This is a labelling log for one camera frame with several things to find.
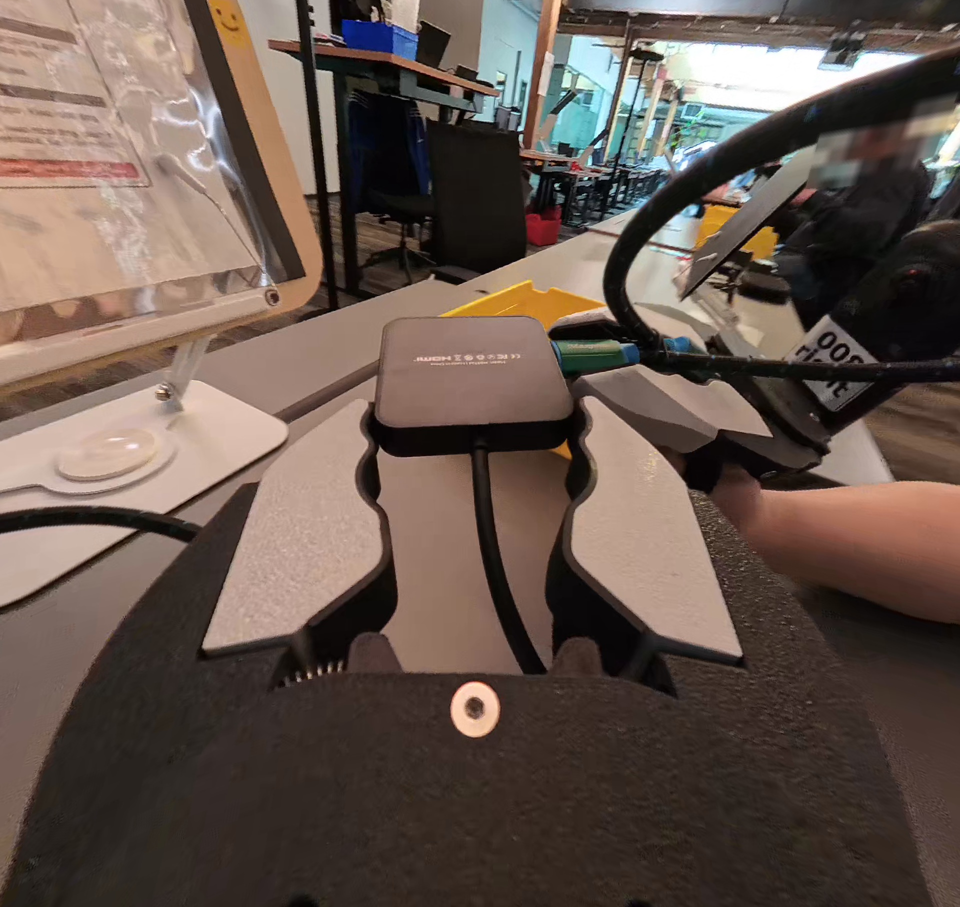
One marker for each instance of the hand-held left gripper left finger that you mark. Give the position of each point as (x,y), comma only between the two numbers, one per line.
(300,539)

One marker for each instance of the blue jacket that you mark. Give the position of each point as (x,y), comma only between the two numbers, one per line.
(382,142)

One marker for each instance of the blue plastic bin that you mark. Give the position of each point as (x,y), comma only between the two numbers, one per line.
(379,38)

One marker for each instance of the black office chair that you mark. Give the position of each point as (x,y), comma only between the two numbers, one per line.
(397,232)

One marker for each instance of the wooden top desk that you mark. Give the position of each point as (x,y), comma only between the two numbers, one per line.
(315,48)

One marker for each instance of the white paper bag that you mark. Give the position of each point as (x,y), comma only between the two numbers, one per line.
(405,7)

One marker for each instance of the red plastic bin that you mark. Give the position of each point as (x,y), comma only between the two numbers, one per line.
(544,228)

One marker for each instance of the black hdmi adapter hub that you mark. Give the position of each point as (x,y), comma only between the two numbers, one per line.
(465,374)

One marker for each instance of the person's right hand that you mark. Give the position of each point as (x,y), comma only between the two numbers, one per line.
(735,506)

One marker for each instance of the black partition panel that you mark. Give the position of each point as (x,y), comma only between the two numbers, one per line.
(476,194)

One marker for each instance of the row of wooden desks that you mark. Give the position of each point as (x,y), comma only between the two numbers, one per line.
(600,179)

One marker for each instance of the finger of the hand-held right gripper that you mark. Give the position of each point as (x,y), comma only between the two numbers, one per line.
(667,408)
(589,322)

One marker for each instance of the instruction sign on white stand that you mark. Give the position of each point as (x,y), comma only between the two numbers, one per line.
(112,134)

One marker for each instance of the yellow plastic bin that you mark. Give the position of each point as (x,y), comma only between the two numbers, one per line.
(712,221)
(525,299)

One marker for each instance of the person's right forearm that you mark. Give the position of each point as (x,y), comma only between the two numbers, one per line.
(862,547)

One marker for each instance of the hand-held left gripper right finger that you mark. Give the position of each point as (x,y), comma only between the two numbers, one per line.
(645,539)

